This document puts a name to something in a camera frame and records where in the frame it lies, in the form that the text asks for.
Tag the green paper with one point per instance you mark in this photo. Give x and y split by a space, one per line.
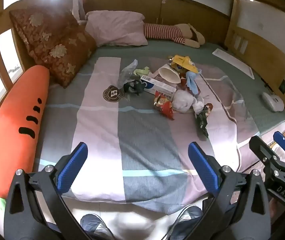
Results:
141 72

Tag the small white tissue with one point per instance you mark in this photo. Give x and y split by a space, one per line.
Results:
198 106

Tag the plaid pink grey blanket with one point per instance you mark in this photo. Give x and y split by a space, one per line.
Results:
135 154

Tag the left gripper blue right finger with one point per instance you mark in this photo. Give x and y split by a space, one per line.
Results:
238 207

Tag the white blue toothpaste box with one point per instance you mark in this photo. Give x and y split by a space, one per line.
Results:
152 86

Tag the blue jeans knee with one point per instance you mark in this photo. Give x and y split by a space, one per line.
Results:
95 227
185 222

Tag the yellow snack bag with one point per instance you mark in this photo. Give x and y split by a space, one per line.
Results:
182 64

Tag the white flat board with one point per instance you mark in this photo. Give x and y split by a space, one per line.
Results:
223 55

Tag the black plastic bag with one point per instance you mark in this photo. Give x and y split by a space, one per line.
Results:
136 87

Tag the red floral brocade cushion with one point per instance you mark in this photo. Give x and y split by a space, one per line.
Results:
55 40

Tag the pink bed pillow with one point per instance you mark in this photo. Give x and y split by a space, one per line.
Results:
116 28

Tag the white tissue ball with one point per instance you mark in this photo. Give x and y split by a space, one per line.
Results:
182 101

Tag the white small appliance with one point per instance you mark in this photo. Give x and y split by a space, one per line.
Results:
274 102

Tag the clear plastic wrapper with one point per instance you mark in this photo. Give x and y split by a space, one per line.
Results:
126 74

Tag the dark green snack wrapper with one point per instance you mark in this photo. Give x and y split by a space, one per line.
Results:
201 119

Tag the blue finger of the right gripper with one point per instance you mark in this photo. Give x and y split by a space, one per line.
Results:
260 146
279 138

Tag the red snack wrapper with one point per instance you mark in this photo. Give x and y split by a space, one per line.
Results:
163 105

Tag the orange carrot plush pillow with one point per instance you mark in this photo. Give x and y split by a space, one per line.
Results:
20 118

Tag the right hand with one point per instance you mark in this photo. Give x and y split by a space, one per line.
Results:
276 209

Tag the green bed sheet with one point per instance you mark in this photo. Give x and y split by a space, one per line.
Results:
250 89

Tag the left blue jeans knee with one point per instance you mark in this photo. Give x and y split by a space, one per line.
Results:
95 227

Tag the striped plush doll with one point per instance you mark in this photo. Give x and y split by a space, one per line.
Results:
184 34

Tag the right blue jeans knee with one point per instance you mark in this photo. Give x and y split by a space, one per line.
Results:
185 222

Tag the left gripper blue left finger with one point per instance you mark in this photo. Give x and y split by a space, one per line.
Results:
24 218

